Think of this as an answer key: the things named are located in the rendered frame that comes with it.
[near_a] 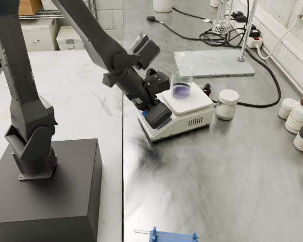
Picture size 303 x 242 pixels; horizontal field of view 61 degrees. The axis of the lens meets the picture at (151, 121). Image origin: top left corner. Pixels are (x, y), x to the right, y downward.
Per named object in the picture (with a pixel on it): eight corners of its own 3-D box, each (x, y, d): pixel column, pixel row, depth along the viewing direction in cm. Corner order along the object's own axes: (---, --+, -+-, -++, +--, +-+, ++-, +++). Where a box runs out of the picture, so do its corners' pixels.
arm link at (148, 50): (110, 63, 51) (147, 19, 53) (88, 51, 56) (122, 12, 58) (135, 94, 60) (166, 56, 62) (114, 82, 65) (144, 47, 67)
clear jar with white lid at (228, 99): (224, 123, 80) (230, 103, 75) (210, 113, 84) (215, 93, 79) (237, 115, 83) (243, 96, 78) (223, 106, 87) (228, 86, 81)
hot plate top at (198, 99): (176, 115, 71) (176, 113, 71) (158, 91, 79) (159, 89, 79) (213, 105, 75) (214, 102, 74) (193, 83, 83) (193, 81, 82)
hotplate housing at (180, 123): (151, 144, 74) (151, 124, 69) (135, 116, 83) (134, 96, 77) (217, 124, 80) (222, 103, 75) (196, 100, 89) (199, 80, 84)
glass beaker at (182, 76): (179, 104, 74) (182, 79, 68) (165, 94, 78) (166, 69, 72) (196, 96, 77) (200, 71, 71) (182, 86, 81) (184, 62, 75)
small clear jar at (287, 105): (286, 110, 85) (292, 97, 82) (295, 118, 82) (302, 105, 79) (274, 112, 85) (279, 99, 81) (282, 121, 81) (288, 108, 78)
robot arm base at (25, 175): (18, 181, 52) (7, 160, 48) (27, 157, 57) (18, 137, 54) (53, 177, 53) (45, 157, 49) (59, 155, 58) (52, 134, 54)
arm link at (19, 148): (24, 166, 47) (12, 140, 44) (6, 143, 53) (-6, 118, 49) (57, 149, 51) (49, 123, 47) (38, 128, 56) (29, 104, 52)
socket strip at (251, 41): (249, 48, 118) (251, 39, 115) (224, 16, 147) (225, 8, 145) (261, 48, 118) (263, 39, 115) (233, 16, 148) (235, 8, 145)
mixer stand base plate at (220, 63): (180, 78, 100) (180, 75, 99) (172, 53, 114) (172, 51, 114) (256, 74, 101) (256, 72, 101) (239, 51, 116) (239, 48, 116)
